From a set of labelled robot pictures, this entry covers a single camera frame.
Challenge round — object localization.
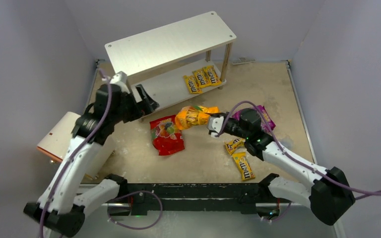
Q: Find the orange mango gummy bag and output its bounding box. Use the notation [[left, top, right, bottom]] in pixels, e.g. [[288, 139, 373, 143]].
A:
[[175, 106, 220, 130]]

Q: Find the purple grape gummy bag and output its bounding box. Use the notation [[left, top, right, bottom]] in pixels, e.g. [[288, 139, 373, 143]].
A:
[[232, 105, 276, 133]]

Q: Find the yellow m&m's bag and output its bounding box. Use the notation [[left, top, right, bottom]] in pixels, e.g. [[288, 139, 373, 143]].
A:
[[224, 138, 245, 155], [192, 68, 211, 88], [232, 152, 255, 181], [203, 65, 222, 86], [183, 75, 203, 94]]

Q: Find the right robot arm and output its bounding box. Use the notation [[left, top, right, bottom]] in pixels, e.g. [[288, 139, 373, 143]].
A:
[[207, 109, 355, 226]]

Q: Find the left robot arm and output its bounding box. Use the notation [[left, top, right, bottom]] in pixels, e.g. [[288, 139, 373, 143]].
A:
[[23, 83, 158, 238]]

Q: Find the white two-tier shelf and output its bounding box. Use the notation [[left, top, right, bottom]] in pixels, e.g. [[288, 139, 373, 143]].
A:
[[105, 11, 237, 111]]

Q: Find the red assorted gummy bag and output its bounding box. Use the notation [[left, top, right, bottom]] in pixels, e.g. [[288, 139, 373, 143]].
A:
[[150, 115, 185, 156]]

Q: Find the white cylinder container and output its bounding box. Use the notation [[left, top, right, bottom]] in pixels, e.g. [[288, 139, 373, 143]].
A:
[[37, 112, 115, 180]]

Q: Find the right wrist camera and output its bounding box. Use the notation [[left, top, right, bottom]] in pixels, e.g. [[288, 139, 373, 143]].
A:
[[207, 116, 224, 138]]

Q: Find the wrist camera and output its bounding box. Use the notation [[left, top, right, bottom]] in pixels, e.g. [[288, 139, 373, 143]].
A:
[[110, 71, 131, 94], [207, 116, 224, 138]]

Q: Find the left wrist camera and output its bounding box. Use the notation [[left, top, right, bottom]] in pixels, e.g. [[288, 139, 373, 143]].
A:
[[110, 71, 131, 94]]

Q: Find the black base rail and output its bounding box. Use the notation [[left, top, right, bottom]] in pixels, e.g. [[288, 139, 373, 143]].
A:
[[109, 183, 284, 219]]

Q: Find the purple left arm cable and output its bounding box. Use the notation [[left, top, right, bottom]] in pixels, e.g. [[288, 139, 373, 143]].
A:
[[37, 68, 164, 238]]

